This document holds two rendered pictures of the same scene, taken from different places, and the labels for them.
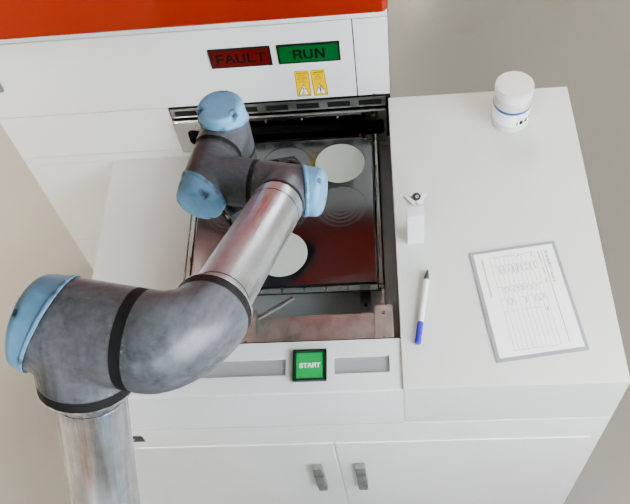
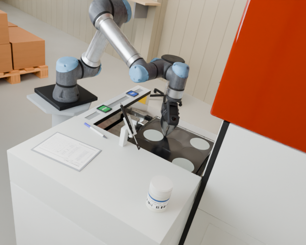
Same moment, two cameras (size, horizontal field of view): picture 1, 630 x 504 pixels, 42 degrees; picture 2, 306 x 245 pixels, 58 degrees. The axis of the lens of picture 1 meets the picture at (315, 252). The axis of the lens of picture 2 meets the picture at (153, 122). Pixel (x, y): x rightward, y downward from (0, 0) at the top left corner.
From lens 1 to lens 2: 1.61 m
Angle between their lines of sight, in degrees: 72
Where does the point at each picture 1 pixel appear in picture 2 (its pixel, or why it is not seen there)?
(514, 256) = (86, 158)
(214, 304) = (98, 7)
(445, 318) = (85, 132)
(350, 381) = (90, 111)
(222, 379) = (117, 99)
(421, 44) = not seen: outside the picture
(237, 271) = (107, 21)
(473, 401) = not seen: hidden behind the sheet
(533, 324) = (57, 145)
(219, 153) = (164, 63)
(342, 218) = (155, 152)
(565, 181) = (102, 196)
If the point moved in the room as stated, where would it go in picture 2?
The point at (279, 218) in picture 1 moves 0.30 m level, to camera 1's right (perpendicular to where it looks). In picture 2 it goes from (124, 46) to (87, 64)
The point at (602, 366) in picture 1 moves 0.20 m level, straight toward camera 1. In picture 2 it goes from (21, 148) to (13, 120)
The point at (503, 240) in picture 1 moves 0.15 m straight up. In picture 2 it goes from (96, 161) to (100, 127)
